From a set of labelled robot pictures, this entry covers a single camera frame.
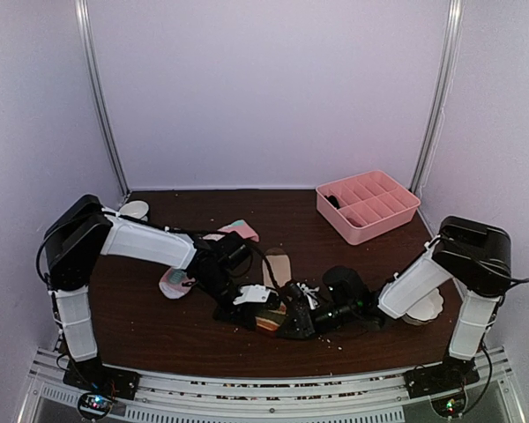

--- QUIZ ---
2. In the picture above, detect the left circuit board with leds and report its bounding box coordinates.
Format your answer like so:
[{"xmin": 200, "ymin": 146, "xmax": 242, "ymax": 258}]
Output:
[{"xmin": 77, "ymin": 392, "xmax": 114, "ymax": 420}]

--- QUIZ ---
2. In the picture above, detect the circuit board with leds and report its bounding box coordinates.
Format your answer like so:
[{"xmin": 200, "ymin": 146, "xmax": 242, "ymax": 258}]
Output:
[
  {"xmin": 431, "ymin": 392, "xmax": 467, "ymax": 419},
  {"xmin": 77, "ymin": 392, "xmax": 114, "ymax": 420}
]

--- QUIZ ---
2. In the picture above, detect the striped beige maroon sock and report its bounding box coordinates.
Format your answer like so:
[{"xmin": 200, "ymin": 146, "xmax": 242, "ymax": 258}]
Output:
[{"xmin": 256, "ymin": 247, "xmax": 292, "ymax": 337}]

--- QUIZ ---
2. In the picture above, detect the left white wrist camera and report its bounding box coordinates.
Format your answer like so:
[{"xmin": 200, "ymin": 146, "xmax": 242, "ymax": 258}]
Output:
[{"xmin": 233, "ymin": 285, "xmax": 275, "ymax": 306}]

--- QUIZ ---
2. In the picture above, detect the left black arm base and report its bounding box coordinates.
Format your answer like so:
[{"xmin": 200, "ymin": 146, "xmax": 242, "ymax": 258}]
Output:
[{"xmin": 63, "ymin": 367, "xmax": 140, "ymax": 400}]

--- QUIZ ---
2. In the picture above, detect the right circuit board with leds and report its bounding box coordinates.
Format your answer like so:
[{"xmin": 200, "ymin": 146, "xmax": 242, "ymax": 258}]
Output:
[{"xmin": 431, "ymin": 392, "xmax": 467, "ymax": 419}]

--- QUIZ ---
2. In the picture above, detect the pink divided organizer tray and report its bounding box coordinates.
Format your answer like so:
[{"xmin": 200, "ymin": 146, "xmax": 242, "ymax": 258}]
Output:
[{"xmin": 316, "ymin": 170, "xmax": 421, "ymax": 246}]

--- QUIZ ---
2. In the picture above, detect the left aluminium frame post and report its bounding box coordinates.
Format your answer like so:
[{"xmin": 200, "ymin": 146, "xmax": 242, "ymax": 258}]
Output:
[{"xmin": 74, "ymin": 0, "xmax": 130, "ymax": 197}]

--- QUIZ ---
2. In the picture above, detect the white dark small bowl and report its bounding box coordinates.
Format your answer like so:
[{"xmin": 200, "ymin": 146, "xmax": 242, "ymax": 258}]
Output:
[{"xmin": 118, "ymin": 200, "xmax": 151, "ymax": 221}]

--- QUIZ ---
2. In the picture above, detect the aluminium frame post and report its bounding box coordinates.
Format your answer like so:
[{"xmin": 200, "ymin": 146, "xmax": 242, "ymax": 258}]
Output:
[
  {"xmin": 409, "ymin": 0, "xmax": 465, "ymax": 194},
  {"xmin": 74, "ymin": 0, "xmax": 130, "ymax": 197}
]

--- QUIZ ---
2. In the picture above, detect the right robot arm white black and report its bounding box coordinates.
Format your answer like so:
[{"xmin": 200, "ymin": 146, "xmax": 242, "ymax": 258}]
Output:
[{"xmin": 277, "ymin": 216, "xmax": 529, "ymax": 390}]

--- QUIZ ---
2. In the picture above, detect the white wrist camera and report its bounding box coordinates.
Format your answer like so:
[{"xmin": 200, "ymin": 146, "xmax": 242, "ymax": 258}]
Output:
[
  {"xmin": 233, "ymin": 285, "xmax": 275, "ymax": 306},
  {"xmin": 295, "ymin": 282, "xmax": 320, "ymax": 309}
]

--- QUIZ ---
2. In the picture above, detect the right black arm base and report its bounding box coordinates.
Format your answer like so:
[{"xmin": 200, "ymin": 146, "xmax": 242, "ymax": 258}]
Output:
[{"xmin": 403, "ymin": 362, "xmax": 480, "ymax": 398}]

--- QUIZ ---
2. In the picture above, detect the right aluminium frame post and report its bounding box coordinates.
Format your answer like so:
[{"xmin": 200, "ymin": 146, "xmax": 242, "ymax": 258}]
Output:
[{"xmin": 409, "ymin": 0, "xmax": 465, "ymax": 194}]

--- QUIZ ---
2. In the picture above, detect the aluminium front rail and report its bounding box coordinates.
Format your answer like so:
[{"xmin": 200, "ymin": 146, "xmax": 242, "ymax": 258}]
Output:
[{"xmin": 14, "ymin": 348, "xmax": 529, "ymax": 422}]

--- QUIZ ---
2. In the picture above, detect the pink patterned sock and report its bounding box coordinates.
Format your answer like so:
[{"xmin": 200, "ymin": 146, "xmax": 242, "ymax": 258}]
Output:
[{"xmin": 158, "ymin": 219, "xmax": 261, "ymax": 301}]

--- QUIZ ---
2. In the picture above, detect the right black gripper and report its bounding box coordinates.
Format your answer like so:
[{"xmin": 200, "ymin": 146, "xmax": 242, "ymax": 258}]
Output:
[{"xmin": 276, "ymin": 301, "xmax": 358, "ymax": 339}]

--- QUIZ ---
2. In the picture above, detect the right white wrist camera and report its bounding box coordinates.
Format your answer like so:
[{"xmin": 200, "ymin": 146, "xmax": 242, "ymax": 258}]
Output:
[{"xmin": 295, "ymin": 282, "xmax": 320, "ymax": 309}]

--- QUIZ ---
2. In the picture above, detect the white scalloped bowl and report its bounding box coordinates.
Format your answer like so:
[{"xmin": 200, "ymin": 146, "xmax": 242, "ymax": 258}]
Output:
[{"xmin": 402, "ymin": 288, "xmax": 444, "ymax": 326}]

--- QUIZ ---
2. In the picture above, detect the black item in tray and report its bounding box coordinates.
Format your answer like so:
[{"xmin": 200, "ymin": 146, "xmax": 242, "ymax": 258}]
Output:
[{"xmin": 325, "ymin": 195, "xmax": 341, "ymax": 210}]

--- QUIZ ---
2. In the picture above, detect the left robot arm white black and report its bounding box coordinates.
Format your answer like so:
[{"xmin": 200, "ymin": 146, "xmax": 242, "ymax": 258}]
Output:
[{"xmin": 35, "ymin": 195, "xmax": 281, "ymax": 391}]

